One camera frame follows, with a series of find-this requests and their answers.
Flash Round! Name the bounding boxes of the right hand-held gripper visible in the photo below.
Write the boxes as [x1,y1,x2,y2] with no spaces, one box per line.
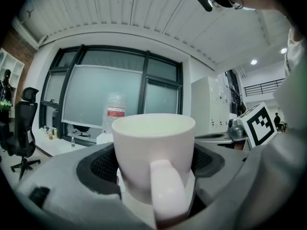
[195,101,278,147]

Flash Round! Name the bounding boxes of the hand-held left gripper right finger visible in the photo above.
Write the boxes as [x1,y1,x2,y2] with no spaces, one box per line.
[187,138,254,219]

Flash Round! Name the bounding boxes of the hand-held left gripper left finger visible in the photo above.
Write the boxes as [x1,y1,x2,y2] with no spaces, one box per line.
[16,142,154,230]

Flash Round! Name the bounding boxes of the white ceramic mug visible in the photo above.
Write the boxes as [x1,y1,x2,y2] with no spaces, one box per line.
[111,113,196,228]

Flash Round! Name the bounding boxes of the clear plastic bottle red label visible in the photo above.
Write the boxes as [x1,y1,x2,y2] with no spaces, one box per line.
[102,92,127,135]

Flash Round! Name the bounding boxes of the white cabinet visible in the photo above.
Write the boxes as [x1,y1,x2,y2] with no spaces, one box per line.
[191,75,233,136]

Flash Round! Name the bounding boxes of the light gray shirt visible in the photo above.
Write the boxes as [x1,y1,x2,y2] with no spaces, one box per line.
[211,27,307,230]

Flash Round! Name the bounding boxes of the black office chair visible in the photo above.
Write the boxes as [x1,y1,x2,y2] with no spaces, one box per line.
[0,87,41,182]

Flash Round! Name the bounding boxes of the black railing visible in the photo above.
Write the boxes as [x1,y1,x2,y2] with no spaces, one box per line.
[243,78,286,97]

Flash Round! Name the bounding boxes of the black framed window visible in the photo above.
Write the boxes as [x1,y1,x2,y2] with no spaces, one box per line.
[39,44,184,151]

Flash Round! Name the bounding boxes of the eyeglasses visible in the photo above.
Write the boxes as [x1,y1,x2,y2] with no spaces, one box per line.
[227,0,244,10]

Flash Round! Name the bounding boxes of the white ceiling pipe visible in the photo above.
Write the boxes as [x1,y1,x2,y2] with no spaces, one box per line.
[11,15,41,50]

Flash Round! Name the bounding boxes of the white wall shelf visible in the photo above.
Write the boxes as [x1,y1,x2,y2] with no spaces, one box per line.
[0,47,26,92]

